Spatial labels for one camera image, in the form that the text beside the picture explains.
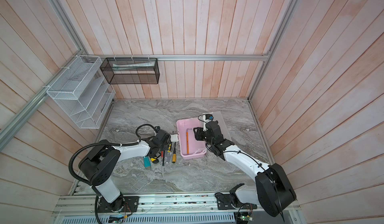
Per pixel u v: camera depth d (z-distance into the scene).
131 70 1.04
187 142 0.95
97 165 0.46
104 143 0.52
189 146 0.94
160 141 0.73
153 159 0.87
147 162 0.88
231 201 0.72
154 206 0.73
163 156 0.90
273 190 0.41
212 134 0.63
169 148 0.90
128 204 0.72
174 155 0.90
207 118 0.75
